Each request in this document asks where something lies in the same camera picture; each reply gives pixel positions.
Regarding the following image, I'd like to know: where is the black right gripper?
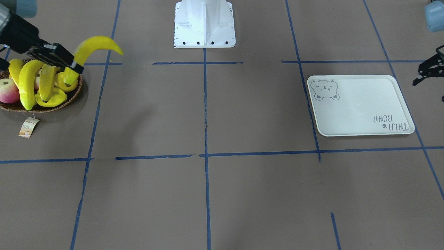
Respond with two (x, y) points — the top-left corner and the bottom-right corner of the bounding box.
(0, 13), (84, 74)

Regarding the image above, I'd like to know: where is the yellow banana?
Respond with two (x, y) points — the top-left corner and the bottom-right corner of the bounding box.
(39, 64), (59, 102)
(63, 35), (124, 85)
(8, 59), (25, 88)
(18, 60), (44, 111)

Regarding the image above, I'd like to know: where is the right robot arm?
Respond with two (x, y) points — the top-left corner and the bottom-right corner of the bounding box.
(0, 0), (84, 74)

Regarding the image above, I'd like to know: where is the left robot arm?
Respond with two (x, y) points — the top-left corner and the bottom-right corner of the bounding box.
(424, 0), (444, 33)

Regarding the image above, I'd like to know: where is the brown wicker basket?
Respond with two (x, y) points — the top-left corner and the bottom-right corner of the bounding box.
(1, 58), (83, 113)

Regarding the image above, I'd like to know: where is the yellow lemon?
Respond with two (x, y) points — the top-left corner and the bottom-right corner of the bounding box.
(53, 72), (78, 92)

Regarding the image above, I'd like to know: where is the yellow starfruit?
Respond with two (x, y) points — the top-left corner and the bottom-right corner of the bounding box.
(35, 87), (68, 108)

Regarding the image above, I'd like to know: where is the red pink apple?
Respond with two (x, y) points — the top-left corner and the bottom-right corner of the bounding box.
(0, 78), (20, 104)

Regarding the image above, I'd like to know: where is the paper price tag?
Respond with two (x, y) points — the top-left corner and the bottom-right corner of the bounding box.
(18, 117), (40, 138)

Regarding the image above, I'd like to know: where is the white rectangular bear tray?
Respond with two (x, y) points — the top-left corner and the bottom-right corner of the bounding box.
(307, 75), (415, 137)

